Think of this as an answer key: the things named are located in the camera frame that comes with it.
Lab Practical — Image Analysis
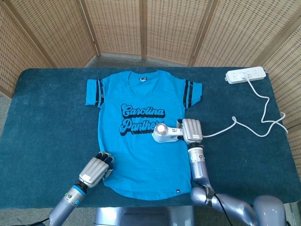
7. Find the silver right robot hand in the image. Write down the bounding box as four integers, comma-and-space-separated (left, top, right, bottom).
176, 118, 203, 144

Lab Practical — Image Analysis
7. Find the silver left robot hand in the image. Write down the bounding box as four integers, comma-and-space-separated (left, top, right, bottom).
79, 152, 115, 188

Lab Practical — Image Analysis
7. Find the white handheld garment steamer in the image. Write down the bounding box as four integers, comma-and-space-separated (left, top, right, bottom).
151, 123, 184, 144

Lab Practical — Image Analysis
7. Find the blue Carolina Panthers T-shirt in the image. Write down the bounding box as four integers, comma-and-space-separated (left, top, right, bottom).
85, 70, 203, 201

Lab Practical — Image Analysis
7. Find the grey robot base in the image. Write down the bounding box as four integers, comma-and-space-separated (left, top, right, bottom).
94, 206, 196, 226

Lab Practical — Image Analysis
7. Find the dark blue carpeted table surface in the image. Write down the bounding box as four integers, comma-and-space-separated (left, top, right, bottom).
0, 67, 301, 209

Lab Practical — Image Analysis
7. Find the white power strip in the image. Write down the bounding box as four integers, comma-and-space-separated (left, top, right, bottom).
225, 66, 268, 85

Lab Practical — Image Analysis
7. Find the woven rattan folding screen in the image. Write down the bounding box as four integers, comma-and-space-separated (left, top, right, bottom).
0, 0, 301, 170

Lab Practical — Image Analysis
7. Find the white power cord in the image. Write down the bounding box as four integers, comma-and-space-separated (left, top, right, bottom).
202, 70, 289, 138

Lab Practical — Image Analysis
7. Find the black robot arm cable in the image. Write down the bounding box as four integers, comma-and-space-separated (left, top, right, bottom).
204, 187, 233, 226

